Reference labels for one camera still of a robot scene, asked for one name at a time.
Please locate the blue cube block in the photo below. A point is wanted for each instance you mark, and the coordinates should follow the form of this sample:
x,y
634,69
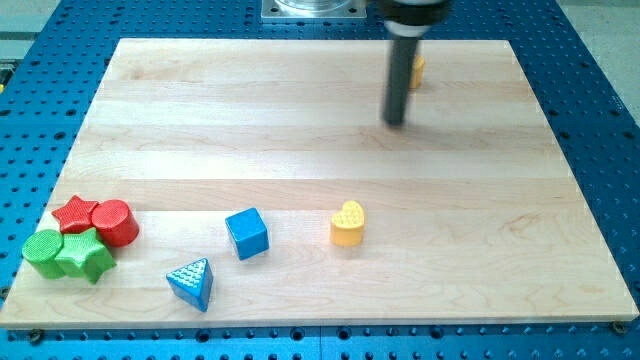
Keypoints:
x,y
248,233

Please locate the blue triangle block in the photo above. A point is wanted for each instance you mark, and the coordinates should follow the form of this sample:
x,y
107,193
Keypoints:
x,y
193,283

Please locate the red cylinder block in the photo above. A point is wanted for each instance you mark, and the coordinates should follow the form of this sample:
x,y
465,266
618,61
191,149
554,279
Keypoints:
x,y
115,223

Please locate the wooden board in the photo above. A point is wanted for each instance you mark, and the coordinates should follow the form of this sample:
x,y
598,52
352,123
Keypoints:
x,y
473,214

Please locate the green cylinder block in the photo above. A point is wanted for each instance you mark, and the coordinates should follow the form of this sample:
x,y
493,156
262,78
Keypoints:
x,y
40,251

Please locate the black robot arm end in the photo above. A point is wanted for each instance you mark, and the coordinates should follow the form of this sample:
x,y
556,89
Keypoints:
x,y
413,18

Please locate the green star block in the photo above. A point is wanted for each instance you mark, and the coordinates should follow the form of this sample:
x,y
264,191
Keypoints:
x,y
83,255

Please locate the yellow hexagon block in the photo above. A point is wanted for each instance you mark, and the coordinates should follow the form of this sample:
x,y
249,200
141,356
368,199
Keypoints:
x,y
417,72

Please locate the yellow heart block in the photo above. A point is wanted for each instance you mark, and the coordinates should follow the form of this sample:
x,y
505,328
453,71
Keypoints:
x,y
347,225

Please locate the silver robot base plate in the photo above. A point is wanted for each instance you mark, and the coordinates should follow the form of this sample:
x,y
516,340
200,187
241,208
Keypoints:
x,y
313,9

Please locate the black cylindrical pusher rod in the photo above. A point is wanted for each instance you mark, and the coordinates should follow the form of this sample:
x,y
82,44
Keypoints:
x,y
400,64

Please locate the red star block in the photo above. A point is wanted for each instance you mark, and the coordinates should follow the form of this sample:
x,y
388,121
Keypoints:
x,y
76,215

